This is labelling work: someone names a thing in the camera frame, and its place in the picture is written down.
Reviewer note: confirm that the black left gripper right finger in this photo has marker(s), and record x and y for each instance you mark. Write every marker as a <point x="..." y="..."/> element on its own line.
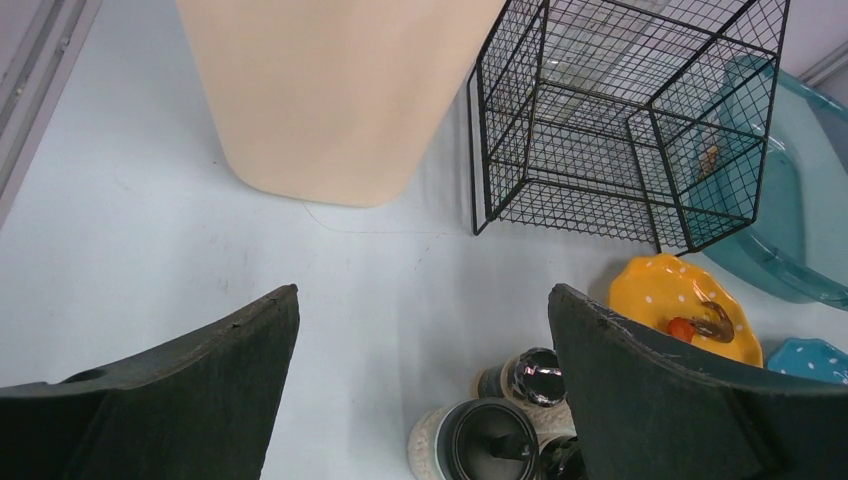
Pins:
<point x="648" y="406"/>

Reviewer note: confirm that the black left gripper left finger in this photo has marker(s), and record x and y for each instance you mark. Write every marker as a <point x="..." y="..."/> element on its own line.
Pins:
<point x="200" y="406"/>

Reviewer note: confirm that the small pepper shaker jar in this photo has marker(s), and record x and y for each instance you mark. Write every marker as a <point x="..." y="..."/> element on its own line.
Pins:
<point x="533" y="381"/>

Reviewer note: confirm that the food scraps on yellow plate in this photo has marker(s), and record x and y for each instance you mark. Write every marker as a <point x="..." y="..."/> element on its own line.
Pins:
<point x="720" y="328"/>

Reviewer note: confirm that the yellow dotted plate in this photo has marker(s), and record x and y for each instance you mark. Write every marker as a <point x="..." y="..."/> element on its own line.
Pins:
<point x="654" y="290"/>

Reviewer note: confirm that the blue dotted plate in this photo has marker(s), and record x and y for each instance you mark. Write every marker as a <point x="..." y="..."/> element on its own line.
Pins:
<point x="813" y="359"/>

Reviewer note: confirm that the teal plastic basin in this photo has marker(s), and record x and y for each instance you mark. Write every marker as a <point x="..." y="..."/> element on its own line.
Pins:
<point x="773" y="142"/>

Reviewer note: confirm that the beige plastic bin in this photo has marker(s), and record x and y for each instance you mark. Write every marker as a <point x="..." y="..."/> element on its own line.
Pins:
<point x="332" y="101"/>

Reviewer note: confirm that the black wire basket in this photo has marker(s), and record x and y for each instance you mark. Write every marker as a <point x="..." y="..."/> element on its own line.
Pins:
<point x="645" y="121"/>

